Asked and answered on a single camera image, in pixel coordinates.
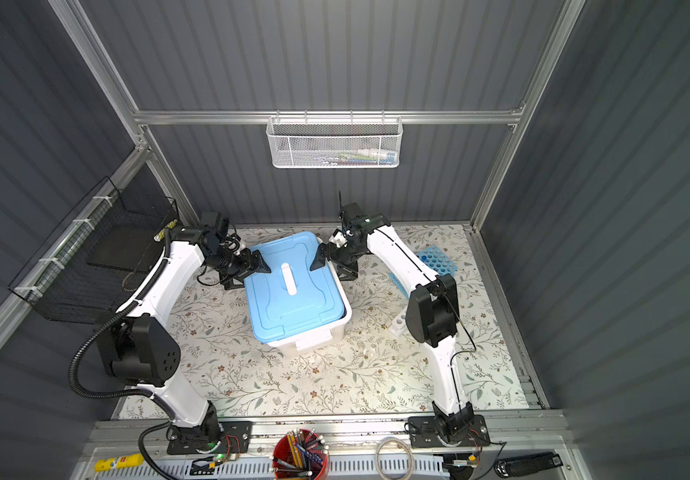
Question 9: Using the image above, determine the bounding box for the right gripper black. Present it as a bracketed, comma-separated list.
[311, 242, 366, 280]

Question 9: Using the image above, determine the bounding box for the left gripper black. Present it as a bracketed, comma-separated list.
[208, 249, 270, 290]

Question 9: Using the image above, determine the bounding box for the blue plastic bin lid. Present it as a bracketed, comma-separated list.
[244, 231, 347, 346]

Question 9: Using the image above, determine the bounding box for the white plastic storage bin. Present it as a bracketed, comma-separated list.
[254, 237, 353, 354]

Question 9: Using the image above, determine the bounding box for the white test tube rack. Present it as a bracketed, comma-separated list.
[389, 309, 408, 338]

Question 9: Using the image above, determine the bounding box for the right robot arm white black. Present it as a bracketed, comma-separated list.
[310, 203, 475, 444]

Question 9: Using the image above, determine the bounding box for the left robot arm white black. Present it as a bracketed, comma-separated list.
[94, 226, 271, 451]

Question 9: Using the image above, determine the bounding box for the blue test tube rack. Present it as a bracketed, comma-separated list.
[414, 245, 459, 276]

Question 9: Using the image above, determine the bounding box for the yellow marker in basket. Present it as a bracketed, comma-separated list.
[153, 219, 178, 242]

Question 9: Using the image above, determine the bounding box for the red pencil cup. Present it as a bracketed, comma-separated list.
[271, 429, 331, 480]

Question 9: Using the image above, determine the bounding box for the yellow marker bottle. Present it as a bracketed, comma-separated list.
[94, 454, 145, 473]

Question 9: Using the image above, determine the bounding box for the black device on shelf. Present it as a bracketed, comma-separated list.
[493, 452, 564, 479]

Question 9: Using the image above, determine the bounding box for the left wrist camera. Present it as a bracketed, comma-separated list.
[199, 211, 230, 241]

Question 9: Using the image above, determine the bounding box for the white wire wall basket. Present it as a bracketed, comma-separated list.
[266, 116, 404, 169]

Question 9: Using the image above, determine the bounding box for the black wire side basket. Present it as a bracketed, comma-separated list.
[9, 176, 179, 324]

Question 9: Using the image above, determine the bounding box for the coiled white cable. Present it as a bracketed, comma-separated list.
[374, 436, 417, 480]

